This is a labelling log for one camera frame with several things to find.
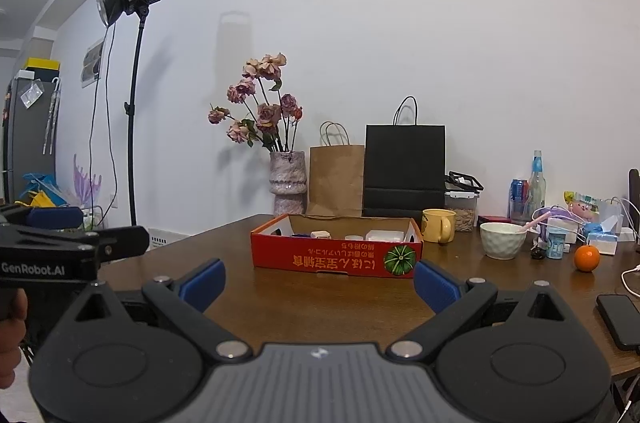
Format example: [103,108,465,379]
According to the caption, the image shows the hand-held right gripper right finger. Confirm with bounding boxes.
[389,259,576,361]

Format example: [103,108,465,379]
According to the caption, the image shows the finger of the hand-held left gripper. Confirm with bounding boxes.
[82,226,151,265]
[0,203,84,232]

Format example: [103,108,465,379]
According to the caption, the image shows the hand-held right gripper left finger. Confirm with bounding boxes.
[70,259,255,361]

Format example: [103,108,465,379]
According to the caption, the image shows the red cardboard box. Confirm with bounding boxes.
[250,213,425,279]

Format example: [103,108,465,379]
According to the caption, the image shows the person's left hand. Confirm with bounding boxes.
[0,289,29,389]

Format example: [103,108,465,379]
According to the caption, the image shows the blue and yellow bag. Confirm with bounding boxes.
[20,173,71,208]

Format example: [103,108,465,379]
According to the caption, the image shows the yellow bear mug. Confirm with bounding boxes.
[421,209,457,245]

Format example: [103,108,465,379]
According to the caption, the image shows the clear container with black lid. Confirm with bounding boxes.
[444,171,485,233]

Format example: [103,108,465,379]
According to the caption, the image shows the white dimpled bowl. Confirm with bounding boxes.
[480,223,528,260]

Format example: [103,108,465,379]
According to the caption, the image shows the grey refrigerator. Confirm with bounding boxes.
[2,70,62,204]

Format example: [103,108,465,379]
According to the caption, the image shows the black paper bag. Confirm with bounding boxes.
[362,96,447,219]

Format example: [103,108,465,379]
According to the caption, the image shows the blue drink can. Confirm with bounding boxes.
[509,179,531,220]

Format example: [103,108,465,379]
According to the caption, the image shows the pink spoon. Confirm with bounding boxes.
[520,210,552,234]

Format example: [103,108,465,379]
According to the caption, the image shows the white yogurt cup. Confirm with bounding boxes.
[545,228,567,260]

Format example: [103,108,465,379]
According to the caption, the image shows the pink mottled vase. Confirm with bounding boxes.
[270,151,306,216]

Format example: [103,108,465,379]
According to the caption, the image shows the clear glass bottle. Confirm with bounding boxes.
[528,150,547,211]

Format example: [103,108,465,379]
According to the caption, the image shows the brown paper bag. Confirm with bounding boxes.
[309,121,366,218]

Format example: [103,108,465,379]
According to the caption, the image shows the purple mesh pouch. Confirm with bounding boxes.
[532,205,583,239]

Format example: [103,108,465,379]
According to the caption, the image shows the orange fruit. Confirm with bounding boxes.
[573,245,601,274]

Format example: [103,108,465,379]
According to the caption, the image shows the colourful snack packet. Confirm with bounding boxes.
[564,190,601,216]

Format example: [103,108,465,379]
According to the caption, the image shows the blue white tissue pack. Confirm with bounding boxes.
[582,223,621,256]

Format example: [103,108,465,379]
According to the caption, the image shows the dried pink roses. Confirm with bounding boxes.
[208,53,304,152]

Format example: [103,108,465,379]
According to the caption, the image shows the black smartphone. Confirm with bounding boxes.
[596,294,640,351]

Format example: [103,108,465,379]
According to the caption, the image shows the white paper bag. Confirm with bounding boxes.
[597,198,626,234]

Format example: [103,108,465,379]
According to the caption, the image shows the dark wooden chair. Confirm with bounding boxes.
[628,168,640,244]

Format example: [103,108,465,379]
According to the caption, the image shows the metal wire rack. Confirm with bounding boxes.
[80,205,108,230]

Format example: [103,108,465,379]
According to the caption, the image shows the purple fishtail wall decoration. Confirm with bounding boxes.
[72,154,103,208]

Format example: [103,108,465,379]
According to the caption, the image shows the black power cable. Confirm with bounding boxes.
[89,23,118,229]

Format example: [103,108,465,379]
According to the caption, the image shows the wall picture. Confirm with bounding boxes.
[81,38,106,88]

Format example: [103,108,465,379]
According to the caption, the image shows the white cable with plug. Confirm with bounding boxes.
[621,265,640,296]

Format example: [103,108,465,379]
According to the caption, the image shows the white charging cable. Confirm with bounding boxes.
[615,197,640,244]

